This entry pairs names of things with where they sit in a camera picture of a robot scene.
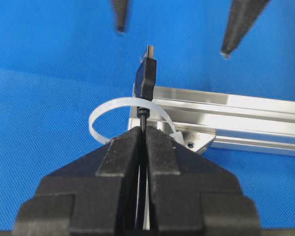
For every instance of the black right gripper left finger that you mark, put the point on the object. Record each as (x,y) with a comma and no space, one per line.
(91,196)

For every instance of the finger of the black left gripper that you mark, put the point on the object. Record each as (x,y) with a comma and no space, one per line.
(242,16)
(120,8)

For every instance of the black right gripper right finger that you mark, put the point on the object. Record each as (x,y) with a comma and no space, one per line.
(191,196)

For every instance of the white zip tie loop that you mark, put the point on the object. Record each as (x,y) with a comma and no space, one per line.
(131,102)

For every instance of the blue table mat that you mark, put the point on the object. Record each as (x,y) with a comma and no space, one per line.
(60,59)

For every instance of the aluminium extrusion frame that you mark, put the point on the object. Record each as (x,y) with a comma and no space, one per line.
(231,121)

